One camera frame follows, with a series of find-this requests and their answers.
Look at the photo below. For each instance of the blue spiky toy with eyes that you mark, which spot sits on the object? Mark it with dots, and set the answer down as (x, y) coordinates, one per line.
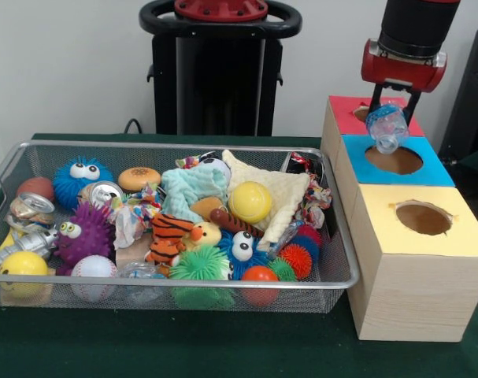
(67, 189)

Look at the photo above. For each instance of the wooden box with three holes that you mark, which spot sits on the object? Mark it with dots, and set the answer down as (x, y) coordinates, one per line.
(412, 299)

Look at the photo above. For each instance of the toy hamburger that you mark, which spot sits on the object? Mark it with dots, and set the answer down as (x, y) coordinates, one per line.
(139, 179)

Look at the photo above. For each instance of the orange striped tiger plush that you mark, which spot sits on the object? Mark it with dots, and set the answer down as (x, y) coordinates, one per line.
(169, 228)

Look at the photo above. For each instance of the yellow tennis ball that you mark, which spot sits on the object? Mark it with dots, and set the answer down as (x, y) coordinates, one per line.
(249, 201)

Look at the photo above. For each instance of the light teal muslin cloth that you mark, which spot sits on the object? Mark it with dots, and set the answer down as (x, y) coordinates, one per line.
(183, 189)

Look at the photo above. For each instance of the purple spiky toy with eyes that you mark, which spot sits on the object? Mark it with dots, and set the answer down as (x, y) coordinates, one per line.
(89, 236)

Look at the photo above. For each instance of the shallow metal mesh bin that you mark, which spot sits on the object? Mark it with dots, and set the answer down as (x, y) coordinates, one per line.
(321, 299)

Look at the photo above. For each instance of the orange red ball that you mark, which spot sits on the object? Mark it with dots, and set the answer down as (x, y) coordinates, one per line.
(259, 273)

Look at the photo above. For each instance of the black chair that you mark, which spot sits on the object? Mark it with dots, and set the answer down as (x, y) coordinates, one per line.
(471, 102)

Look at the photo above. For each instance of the crushed clear bottle blue label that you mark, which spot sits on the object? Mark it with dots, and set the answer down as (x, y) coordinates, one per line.
(388, 128)

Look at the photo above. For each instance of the green spiky ball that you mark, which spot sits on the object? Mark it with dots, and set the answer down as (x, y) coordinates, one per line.
(200, 264)

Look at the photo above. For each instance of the cream muslin cloth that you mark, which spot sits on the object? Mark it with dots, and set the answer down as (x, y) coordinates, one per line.
(278, 185)

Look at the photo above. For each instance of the yellow smiley ball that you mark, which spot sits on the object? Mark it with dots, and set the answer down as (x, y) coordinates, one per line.
(23, 264)

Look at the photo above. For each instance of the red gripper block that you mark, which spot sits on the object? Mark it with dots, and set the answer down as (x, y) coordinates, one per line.
(400, 71)

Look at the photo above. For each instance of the white baseball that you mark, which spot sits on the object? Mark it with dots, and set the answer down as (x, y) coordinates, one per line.
(93, 268)

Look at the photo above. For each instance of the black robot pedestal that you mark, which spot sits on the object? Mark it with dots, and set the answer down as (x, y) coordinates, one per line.
(219, 86)

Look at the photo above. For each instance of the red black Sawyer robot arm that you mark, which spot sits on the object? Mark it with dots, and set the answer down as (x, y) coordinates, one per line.
(416, 23)

